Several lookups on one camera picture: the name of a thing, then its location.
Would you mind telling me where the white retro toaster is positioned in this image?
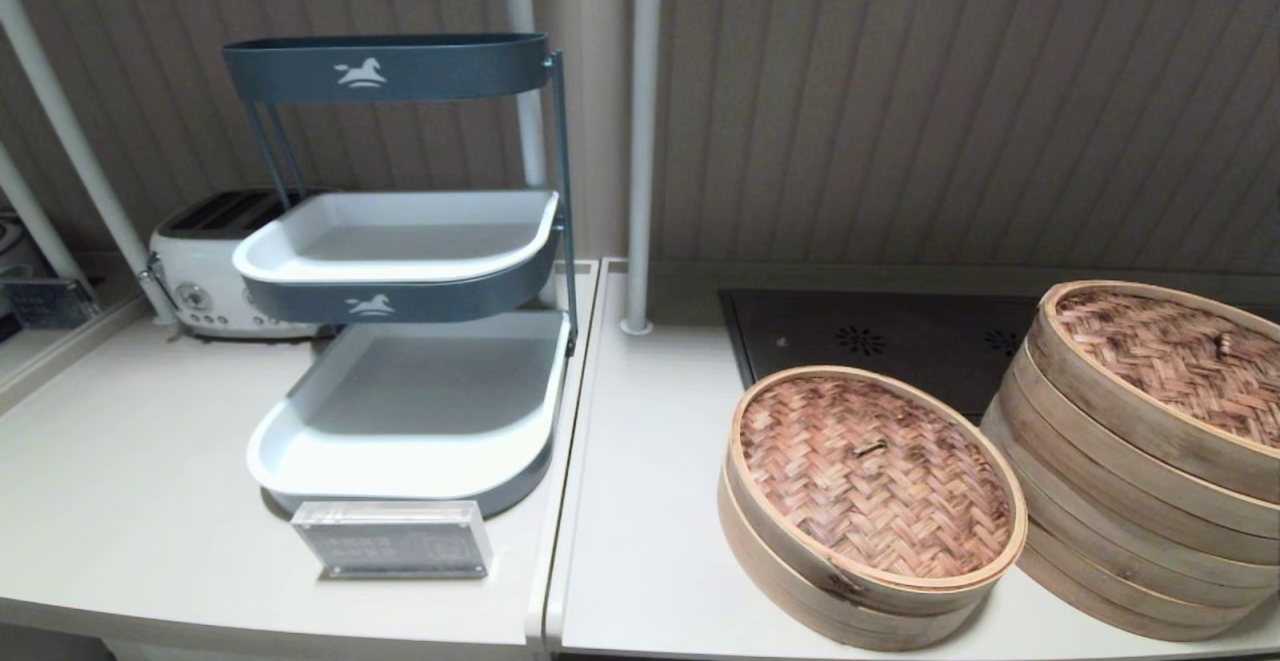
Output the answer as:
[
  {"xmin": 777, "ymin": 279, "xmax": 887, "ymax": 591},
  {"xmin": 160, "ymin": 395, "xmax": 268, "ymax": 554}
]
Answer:
[{"xmin": 148, "ymin": 188, "xmax": 331, "ymax": 340}]

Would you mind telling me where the white tray with blue base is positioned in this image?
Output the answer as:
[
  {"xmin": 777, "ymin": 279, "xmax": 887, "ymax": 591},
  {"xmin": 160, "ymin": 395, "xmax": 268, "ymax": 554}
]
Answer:
[{"xmin": 246, "ymin": 311, "xmax": 571, "ymax": 519}]

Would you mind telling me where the small bamboo steamer basket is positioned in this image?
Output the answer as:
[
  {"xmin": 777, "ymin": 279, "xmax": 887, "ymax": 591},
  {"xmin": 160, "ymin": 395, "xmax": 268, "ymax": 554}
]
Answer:
[{"xmin": 717, "ymin": 471, "xmax": 1001, "ymax": 652}]

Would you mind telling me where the dark blue metal rack frame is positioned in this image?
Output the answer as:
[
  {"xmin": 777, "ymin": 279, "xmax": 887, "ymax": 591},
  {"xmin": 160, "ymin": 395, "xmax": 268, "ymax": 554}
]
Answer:
[{"xmin": 245, "ymin": 46, "xmax": 581, "ymax": 357}]

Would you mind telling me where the white metal pole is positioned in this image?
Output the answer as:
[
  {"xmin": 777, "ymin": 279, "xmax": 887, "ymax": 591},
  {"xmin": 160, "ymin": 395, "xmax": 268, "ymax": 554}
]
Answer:
[
  {"xmin": 0, "ymin": 141, "xmax": 93, "ymax": 287},
  {"xmin": 620, "ymin": 0, "xmax": 665, "ymax": 335},
  {"xmin": 0, "ymin": 0, "xmax": 179, "ymax": 327}
]

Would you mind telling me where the large bamboo steamer basket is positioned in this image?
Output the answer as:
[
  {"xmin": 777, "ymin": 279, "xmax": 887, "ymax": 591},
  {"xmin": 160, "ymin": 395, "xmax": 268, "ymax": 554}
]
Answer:
[
  {"xmin": 990, "ymin": 391, "xmax": 1280, "ymax": 607},
  {"xmin": 982, "ymin": 421, "xmax": 1271, "ymax": 642},
  {"xmin": 1008, "ymin": 346, "xmax": 1280, "ymax": 567}
]

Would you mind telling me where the black induction cooktop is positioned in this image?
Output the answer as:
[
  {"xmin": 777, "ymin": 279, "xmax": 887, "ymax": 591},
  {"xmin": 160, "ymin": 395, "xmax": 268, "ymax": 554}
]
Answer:
[{"xmin": 718, "ymin": 288, "xmax": 1280, "ymax": 424}]

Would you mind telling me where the clear acrylic warning sign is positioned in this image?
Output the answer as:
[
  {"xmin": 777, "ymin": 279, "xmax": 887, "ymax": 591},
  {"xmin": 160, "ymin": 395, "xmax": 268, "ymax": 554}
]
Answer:
[{"xmin": 291, "ymin": 499, "xmax": 493, "ymax": 580}]

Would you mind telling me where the small woven bamboo steamer lid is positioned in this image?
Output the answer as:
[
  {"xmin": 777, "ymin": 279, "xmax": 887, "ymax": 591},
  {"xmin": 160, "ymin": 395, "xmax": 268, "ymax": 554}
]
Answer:
[{"xmin": 728, "ymin": 365, "xmax": 1029, "ymax": 617}]

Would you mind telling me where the dark blue horse-logo shelf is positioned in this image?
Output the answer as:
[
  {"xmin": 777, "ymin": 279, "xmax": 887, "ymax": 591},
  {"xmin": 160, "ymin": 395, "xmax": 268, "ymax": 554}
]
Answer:
[{"xmin": 222, "ymin": 34, "xmax": 551, "ymax": 105}]

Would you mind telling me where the white tray with horse logo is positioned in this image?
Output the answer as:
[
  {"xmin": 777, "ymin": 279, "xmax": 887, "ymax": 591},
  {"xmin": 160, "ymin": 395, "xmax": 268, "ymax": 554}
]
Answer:
[{"xmin": 232, "ymin": 189, "xmax": 561, "ymax": 325}]

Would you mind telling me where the grey patterned box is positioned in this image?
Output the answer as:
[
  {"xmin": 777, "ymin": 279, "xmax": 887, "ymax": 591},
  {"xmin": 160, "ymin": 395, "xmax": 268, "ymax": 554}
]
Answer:
[{"xmin": 0, "ymin": 276, "xmax": 98, "ymax": 330}]

